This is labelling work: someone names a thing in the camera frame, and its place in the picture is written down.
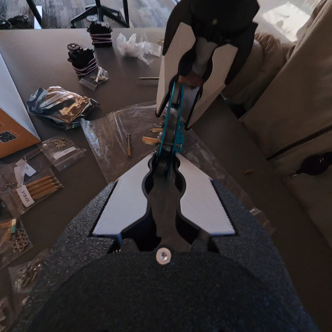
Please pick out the person's right hand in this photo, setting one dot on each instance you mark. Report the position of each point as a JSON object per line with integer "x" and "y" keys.
{"x": 194, "y": 80}

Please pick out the silvery parts bag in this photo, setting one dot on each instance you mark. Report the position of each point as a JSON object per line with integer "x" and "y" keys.
{"x": 62, "y": 106}

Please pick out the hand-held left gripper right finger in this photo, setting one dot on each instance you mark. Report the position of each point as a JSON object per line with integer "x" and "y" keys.
{"x": 205, "y": 207}

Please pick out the black stand legs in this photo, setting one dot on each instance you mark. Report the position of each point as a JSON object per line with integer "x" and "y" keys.
{"x": 103, "y": 13}

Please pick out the small clear servo parts bag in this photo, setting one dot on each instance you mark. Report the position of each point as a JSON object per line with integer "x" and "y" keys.
{"x": 94, "y": 79}

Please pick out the clear plastic bag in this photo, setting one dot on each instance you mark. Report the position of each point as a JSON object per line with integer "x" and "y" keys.
{"x": 109, "y": 145}

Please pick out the person's right forearm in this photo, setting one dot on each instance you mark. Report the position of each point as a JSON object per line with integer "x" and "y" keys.
{"x": 259, "y": 64}

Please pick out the small dark screw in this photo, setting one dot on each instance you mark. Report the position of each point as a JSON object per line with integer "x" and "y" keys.
{"x": 170, "y": 145}

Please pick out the orange box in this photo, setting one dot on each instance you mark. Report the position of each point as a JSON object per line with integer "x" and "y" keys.
{"x": 13, "y": 129}

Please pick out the teal perforated bracket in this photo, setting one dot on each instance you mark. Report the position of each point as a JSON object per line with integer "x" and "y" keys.
{"x": 179, "y": 137}

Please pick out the blue round turntable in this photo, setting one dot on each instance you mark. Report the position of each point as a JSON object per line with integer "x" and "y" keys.
{"x": 168, "y": 124}

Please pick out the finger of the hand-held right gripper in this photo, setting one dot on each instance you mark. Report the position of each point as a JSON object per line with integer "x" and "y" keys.
{"x": 173, "y": 57}
{"x": 217, "y": 75}

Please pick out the row of small hardware bags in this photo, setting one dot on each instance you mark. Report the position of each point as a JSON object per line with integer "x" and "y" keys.
{"x": 31, "y": 192}

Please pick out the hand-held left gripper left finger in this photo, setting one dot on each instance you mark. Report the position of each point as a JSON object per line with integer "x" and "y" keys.
{"x": 124, "y": 207}

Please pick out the crumpled clear plastic wrap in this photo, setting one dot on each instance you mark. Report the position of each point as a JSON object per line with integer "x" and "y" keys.
{"x": 134, "y": 48}

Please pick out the person's beige jacket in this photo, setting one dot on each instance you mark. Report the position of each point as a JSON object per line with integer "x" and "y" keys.
{"x": 298, "y": 103}

